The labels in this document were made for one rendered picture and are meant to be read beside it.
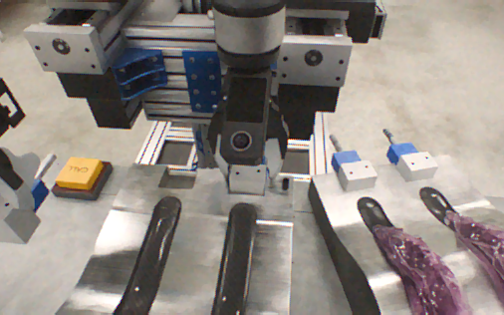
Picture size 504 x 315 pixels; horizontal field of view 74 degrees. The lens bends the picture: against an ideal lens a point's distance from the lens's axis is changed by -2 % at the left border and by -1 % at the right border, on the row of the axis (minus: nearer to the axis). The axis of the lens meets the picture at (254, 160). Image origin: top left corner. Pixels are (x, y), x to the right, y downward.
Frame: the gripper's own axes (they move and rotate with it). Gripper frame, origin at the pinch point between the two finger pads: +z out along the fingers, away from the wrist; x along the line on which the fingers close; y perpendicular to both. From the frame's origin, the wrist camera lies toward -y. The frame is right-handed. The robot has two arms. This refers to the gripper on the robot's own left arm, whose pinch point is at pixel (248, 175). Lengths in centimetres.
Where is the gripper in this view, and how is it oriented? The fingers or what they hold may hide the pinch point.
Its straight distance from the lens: 50.3
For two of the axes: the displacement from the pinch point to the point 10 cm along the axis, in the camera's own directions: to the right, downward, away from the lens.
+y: 1.1, -7.2, 6.9
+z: 0.0, 6.9, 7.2
